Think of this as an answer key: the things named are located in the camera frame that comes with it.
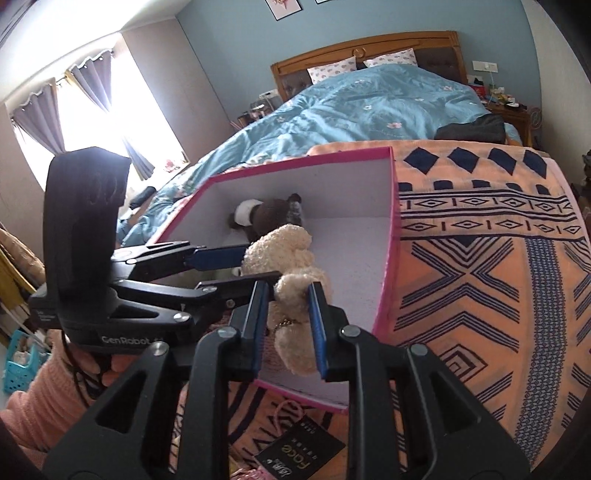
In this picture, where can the blue floral duvet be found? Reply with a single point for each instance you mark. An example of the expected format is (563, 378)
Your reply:
(346, 106)

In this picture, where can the white wall socket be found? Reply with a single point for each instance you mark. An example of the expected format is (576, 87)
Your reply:
(485, 66)

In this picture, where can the purple curtain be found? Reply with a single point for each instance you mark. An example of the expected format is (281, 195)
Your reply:
(39, 124)
(99, 87)

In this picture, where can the cream plush bear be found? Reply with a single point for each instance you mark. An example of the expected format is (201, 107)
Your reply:
(295, 249)

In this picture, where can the yellow cloth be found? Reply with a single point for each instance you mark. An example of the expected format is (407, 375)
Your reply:
(16, 263)

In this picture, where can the black tissue pack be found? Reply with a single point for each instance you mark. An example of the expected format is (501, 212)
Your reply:
(295, 454)

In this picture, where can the dark cloth bundle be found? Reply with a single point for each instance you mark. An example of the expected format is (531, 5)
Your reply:
(143, 196)

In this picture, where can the white patterned pillow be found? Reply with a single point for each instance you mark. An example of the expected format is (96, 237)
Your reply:
(331, 71)
(390, 57)

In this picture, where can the orange patterned blanket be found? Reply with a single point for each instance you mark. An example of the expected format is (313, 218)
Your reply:
(485, 277)

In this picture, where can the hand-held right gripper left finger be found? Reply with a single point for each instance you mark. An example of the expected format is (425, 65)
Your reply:
(261, 323)

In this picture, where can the wooden bed headboard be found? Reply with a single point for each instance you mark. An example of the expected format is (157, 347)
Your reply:
(323, 53)

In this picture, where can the brown plush bear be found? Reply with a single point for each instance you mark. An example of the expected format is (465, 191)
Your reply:
(272, 212)

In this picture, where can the pink flower framed picture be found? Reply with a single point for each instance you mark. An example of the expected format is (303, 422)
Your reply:
(282, 8)

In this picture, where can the blue plastic basket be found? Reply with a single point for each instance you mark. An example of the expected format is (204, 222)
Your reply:
(23, 362)

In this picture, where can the group of cosmetic bottles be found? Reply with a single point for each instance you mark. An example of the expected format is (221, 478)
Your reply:
(258, 108)

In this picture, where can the person's left hand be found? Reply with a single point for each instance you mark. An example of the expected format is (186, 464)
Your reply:
(115, 364)

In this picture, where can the pink cardboard box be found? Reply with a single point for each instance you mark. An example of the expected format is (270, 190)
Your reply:
(360, 258)

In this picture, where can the black cloth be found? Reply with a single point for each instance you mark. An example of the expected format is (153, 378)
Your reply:
(471, 128)

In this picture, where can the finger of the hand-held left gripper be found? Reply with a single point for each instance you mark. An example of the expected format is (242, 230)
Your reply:
(221, 293)
(217, 258)

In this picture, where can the person's left forearm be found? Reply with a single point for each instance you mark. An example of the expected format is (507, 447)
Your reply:
(41, 410)

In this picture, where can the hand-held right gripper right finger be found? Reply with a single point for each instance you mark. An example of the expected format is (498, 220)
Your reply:
(316, 327)

